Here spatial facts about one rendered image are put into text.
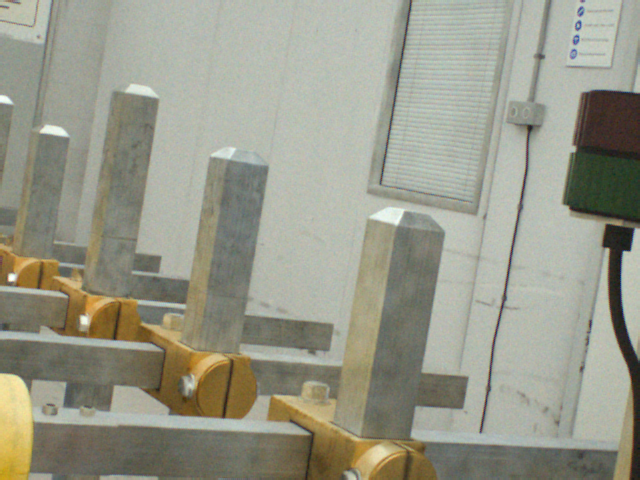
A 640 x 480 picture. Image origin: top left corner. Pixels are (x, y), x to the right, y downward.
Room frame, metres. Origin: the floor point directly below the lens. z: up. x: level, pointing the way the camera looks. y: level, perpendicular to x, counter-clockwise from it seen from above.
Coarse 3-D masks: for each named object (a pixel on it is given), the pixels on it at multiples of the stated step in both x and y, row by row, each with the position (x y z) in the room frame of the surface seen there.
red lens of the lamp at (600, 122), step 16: (592, 96) 0.54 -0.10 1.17; (608, 96) 0.54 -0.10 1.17; (624, 96) 0.53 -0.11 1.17; (592, 112) 0.54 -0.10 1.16; (608, 112) 0.54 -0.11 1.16; (624, 112) 0.53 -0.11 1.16; (576, 128) 0.55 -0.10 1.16; (592, 128) 0.54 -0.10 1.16; (608, 128) 0.53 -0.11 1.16; (624, 128) 0.53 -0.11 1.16; (576, 144) 0.55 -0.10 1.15; (592, 144) 0.54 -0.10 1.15; (608, 144) 0.53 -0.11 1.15; (624, 144) 0.53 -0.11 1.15
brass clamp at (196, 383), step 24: (144, 336) 1.07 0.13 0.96; (168, 336) 1.04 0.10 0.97; (168, 360) 1.02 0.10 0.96; (192, 360) 0.99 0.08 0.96; (216, 360) 0.98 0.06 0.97; (240, 360) 1.00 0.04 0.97; (168, 384) 1.01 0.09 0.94; (192, 384) 0.97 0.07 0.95; (216, 384) 0.97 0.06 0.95; (240, 384) 0.98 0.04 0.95; (192, 408) 0.98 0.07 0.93; (216, 408) 0.98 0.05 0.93; (240, 408) 0.98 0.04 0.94
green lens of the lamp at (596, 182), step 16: (576, 160) 0.55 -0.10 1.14; (592, 160) 0.54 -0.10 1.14; (608, 160) 0.53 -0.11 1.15; (624, 160) 0.53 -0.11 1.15; (576, 176) 0.55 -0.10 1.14; (592, 176) 0.54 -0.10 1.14; (608, 176) 0.53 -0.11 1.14; (624, 176) 0.53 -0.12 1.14; (576, 192) 0.54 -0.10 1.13; (592, 192) 0.54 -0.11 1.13; (608, 192) 0.53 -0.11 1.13; (624, 192) 0.53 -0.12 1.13; (592, 208) 0.54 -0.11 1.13; (608, 208) 0.53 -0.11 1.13; (624, 208) 0.53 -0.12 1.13
